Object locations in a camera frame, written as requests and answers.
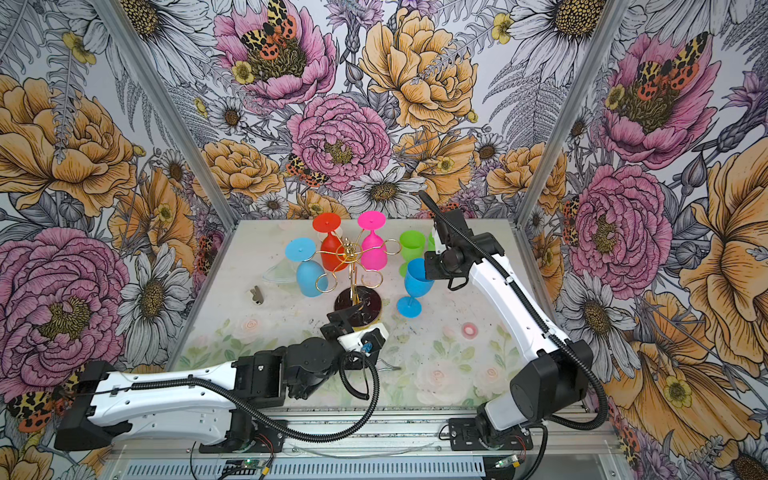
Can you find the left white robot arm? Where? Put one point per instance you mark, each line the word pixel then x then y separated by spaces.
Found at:
pixel 224 407

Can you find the blue wine glass front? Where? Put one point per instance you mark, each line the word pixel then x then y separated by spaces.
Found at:
pixel 416 286

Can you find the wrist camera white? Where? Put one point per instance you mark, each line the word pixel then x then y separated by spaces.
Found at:
pixel 367 341
pixel 440 247

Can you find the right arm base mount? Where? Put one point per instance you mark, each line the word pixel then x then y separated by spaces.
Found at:
pixel 475 434

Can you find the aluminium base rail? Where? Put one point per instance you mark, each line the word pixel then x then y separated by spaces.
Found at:
pixel 394 444

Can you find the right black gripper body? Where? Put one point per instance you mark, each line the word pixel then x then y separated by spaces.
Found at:
pixel 440 266

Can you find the red wine glass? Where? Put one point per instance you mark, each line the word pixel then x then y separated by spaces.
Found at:
pixel 331 248

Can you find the pink wine glass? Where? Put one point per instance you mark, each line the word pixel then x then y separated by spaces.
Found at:
pixel 374 254

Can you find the blue wine glass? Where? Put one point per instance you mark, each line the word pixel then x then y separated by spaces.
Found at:
pixel 311 276
pixel 416 286

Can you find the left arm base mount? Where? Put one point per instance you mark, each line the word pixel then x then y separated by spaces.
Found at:
pixel 258 435

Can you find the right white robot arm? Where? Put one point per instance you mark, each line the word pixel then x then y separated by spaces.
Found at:
pixel 557 382

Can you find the gold wire glass rack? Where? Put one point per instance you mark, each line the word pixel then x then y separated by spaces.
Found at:
pixel 363 282

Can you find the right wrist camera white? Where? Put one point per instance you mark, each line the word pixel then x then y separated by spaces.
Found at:
pixel 440 247

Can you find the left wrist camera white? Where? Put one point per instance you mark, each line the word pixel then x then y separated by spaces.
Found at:
pixel 367 341

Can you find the green wine glass front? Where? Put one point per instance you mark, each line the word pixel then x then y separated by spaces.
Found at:
pixel 412 247

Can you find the small tan clip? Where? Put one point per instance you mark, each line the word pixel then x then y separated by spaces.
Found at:
pixel 256 295

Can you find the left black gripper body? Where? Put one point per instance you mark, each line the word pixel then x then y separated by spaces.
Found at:
pixel 341 325

